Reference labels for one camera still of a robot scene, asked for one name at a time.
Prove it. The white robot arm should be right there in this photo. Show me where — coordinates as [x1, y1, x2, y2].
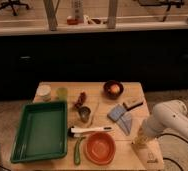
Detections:
[134, 100, 188, 145]

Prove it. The small metal cup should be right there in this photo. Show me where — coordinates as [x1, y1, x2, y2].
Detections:
[78, 106, 91, 123]

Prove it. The translucent green cup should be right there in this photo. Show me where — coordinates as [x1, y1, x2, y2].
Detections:
[56, 87, 68, 101]

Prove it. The blue grey cloth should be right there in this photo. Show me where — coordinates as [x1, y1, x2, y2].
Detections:
[107, 105, 132, 136]

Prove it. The orange plastic bowl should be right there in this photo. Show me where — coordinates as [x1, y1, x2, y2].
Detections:
[84, 132, 116, 165]

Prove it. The orange fruit in bowl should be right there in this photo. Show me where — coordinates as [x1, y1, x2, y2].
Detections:
[110, 84, 120, 93]

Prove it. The dark brown bowl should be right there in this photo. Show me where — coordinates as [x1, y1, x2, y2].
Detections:
[103, 80, 124, 99]

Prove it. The red brown toy food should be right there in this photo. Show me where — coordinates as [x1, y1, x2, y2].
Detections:
[74, 92, 87, 109]

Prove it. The green plastic tray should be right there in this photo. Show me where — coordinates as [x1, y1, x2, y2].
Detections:
[10, 101, 68, 163]

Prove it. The white cylindrical container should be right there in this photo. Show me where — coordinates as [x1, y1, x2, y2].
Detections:
[37, 85, 51, 101]

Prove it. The red object on shelf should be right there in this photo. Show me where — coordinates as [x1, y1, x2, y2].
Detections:
[66, 18, 79, 25]

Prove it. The white bottle on shelf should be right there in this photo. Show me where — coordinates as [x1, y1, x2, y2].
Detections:
[71, 0, 84, 23]

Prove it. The black office chair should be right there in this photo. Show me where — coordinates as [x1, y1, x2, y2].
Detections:
[0, 0, 30, 16]

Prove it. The black cable on floor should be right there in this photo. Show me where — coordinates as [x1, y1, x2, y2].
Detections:
[156, 132, 188, 171]

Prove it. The white handled black brush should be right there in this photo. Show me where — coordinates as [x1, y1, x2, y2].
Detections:
[68, 127, 112, 137]

